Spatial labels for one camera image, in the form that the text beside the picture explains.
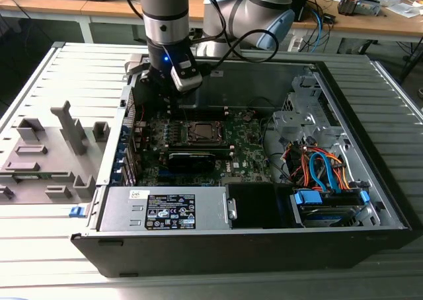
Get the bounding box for wooden desk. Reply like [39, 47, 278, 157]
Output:
[290, 0, 423, 55]
[0, 0, 208, 43]

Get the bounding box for black camera cable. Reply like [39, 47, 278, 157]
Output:
[204, 28, 280, 78]

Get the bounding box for green motherboard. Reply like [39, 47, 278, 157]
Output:
[134, 105, 276, 187]

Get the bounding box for CPU cooler copper fins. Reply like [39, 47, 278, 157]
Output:
[336, 0, 357, 17]

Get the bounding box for black graphics card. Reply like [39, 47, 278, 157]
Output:
[167, 151, 217, 174]

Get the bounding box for black PC case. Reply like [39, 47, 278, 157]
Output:
[70, 54, 420, 279]

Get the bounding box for black upright box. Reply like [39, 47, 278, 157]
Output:
[293, 0, 312, 22]

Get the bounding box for metal drive cage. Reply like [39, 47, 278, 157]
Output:
[271, 75, 348, 149]

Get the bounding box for white paper sheet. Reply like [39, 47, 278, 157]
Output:
[386, 1, 423, 19]

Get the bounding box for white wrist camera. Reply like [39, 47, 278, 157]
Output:
[169, 59, 203, 93]

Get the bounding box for red black wire bundle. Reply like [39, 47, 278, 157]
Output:
[283, 143, 307, 184]

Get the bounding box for grey metal part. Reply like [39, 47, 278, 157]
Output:
[355, 0, 381, 17]

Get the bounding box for orange wire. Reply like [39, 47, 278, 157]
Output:
[302, 146, 352, 191]

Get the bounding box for blue room cable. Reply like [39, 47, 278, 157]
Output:
[312, 9, 332, 53]

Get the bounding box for hard disk blue carrier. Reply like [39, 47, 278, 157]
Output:
[290, 187, 369, 229]

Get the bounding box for silver CPU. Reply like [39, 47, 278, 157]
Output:
[193, 124, 215, 139]

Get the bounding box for grey parts rack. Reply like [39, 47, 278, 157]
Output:
[0, 100, 112, 206]

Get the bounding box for blue wire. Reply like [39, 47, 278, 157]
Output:
[309, 149, 343, 194]

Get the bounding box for grey power supply unit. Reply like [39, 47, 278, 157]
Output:
[97, 186, 239, 233]

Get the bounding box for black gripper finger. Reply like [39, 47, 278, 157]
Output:
[138, 69, 181, 116]

